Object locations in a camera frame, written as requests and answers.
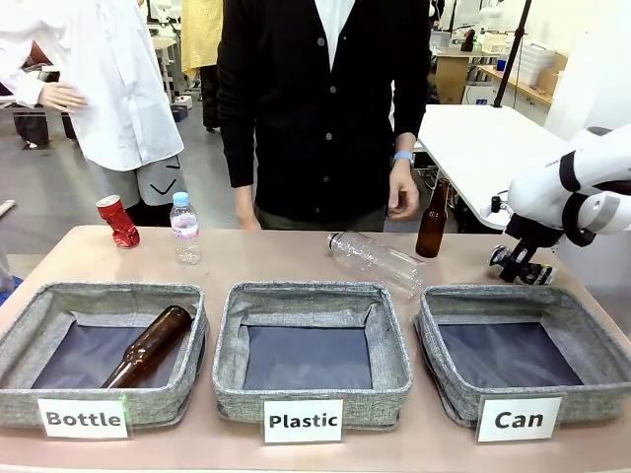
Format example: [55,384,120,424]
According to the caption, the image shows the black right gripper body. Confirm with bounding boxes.
[503,212,564,258]

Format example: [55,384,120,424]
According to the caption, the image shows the crushed silver blue can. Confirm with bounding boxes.
[487,244,559,287]

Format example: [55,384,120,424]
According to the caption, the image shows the person's right forearm black sleeve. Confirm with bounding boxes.
[215,29,258,189]

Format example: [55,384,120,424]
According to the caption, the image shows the person's left forearm black sleeve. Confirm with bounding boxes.
[388,29,435,155]

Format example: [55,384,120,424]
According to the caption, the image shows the grey fabric basket can label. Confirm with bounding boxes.
[416,283,631,429]

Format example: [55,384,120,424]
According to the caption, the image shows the white sign reading Can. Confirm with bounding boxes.
[475,395,564,443]

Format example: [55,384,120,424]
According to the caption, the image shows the grey fabric basket plastic label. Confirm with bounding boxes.
[212,281,415,434]

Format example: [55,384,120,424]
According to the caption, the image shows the crushed red can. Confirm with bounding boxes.
[96,194,141,251]

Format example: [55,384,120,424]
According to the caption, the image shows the grey fabric basket bottle label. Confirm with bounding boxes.
[0,281,209,431]

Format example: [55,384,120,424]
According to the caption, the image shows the person's left hand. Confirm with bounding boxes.
[386,158,422,221]

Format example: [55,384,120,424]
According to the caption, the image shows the person's right hand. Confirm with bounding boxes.
[234,184,262,233]

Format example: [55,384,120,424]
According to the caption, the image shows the white shirt person's hand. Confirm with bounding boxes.
[36,80,90,114]

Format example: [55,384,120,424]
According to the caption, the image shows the brown glass bottle upright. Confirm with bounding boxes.
[415,177,452,259]

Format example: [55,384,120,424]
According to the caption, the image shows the white background table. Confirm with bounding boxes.
[414,102,573,234]

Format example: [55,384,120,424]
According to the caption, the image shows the large clear plastic bottle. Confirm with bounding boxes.
[325,231,429,301]

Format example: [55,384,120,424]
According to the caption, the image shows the wooden background desk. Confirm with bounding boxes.
[476,63,555,107]

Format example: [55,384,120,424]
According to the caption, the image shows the clear plastic storage bins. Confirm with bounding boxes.
[516,40,557,84]

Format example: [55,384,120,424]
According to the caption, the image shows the black tripod pole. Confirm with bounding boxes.
[492,0,534,108]

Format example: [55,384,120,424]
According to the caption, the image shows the white sign reading Plastic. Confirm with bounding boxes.
[262,398,344,444]

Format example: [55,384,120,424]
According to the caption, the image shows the person in black cardigan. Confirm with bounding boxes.
[215,0,435,234]

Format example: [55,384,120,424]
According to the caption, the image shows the small water bottle blue cap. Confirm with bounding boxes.
[169,191,203,267]

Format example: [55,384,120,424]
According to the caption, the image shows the brown glass bottle lying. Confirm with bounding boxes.
[100,304,194,389]

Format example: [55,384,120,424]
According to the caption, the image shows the yellow hanging garment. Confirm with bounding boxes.
[180,0,224,80]

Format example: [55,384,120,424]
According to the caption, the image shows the person in white shirt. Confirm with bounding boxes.
[0,0,187,228]

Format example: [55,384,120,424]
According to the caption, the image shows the white sign reading Bottle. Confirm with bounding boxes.
[36,396,129,439]

